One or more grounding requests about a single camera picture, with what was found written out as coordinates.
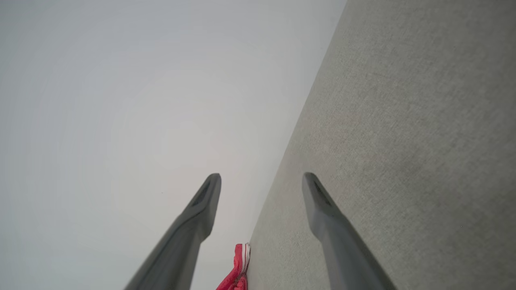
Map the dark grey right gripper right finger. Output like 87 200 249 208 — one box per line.
302 172 398 290

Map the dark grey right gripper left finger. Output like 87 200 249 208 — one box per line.
124 173 222 290

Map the red shirt with white trim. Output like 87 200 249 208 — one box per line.
216 243 251 290

